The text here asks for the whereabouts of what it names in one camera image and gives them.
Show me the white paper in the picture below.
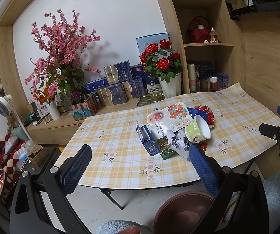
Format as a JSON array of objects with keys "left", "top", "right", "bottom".
[{"left": 167, "top": 128, "right": 190, "bottom": 161}]

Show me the green paper cup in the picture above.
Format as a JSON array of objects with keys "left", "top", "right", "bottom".
[{"left": 185, "top": 115, "right": 211, "bottom": 144}]

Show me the green gold tea packet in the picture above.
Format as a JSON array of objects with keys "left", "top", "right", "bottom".
[{"left": 161, "top": 150, "right": 176, "bottom": 160}]

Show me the blue coffee box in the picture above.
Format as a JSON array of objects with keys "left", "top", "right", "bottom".
[{"left": 187, "top": 107, "right": 208, "bottom": 121}]

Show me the small blue carton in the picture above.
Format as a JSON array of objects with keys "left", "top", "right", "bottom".
[{"left": 136, "top": 124, "right": 160, "bottom": 156}]

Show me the floral white plastic bag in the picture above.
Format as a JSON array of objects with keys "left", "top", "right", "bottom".
[{"left": 146, "top": 102, "right": 192, "bottom": 139}]

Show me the maroon trash bin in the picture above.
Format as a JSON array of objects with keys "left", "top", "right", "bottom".
[{"left": 153, "top": 191, "right": 214, "bottom": 233}]

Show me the grey fluffy cushion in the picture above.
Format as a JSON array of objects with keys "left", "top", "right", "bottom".
[{"left": 263, "top": 170, "right": 280, "bottom": 233}]

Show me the blue box on shelf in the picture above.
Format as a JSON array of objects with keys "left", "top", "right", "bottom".
[{"left": 216, "top": 72, "right": 229, "bottom": 89}]

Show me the red white cup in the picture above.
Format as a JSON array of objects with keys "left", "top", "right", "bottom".
[{"left": 209, "top": 77, "right": 218, "bottom": 92}]

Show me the yellow plaid tablecloth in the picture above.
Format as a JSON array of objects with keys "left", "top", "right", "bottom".
[{"left": 56, "top": 84, "right": 280, "bottom": 190}]

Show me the white slim vase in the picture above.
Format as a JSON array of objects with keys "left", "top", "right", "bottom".
[{"left": 48, "top": 102, "right": 61, "bottom": 121}]

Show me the woven flower basket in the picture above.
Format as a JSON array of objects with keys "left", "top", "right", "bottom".
[{"left": 69, "top": 94, "right": 100, "bottom": 121}]

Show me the white desk fan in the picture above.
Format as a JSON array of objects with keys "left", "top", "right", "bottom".
[{"left": 0, "top": 95, "right": 33, "bottom": 142}]

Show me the stack of paper cups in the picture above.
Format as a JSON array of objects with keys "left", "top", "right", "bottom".
[{"left": 188, "top": 64, "right": 196, "bottom": 93}]

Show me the wooden shelf unit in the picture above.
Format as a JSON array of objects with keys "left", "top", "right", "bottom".
[{"left": 158, "top": 0, "right": 246, "bottom": 94}]

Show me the white flower pot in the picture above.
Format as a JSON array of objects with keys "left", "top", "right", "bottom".
[{"left": 158, "top": 72, "right": 182, "bottom": 99}]

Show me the red basket on shelf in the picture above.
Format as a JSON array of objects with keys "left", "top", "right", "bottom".
[{"left": 188, "top": 16, "right": 211, "bottom": 43}]

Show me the blue gold gift box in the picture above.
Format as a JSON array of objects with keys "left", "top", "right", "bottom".
[
  {"left": 122, "top": 78, "right": 145, "bottom": 99},
  {"left": 96, "top": 83, "right": 127, "bottom": 106},
  {"left": 104, "top": 60, "right": 133, "bottom": 85}
]

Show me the red rose bouquet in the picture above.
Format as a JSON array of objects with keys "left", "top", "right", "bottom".
[{"left": 139, "top": 39, "right": 183, "bottom": 83}]

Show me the pink blossom plant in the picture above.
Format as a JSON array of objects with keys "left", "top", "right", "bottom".
[{"left": 25, "top": 9, "right": 101, "bottom": 105}]

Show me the folding table frame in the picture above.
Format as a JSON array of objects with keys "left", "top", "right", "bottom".
[{"left": 99, "top": 188, "right": 124, "bottom": 210}]

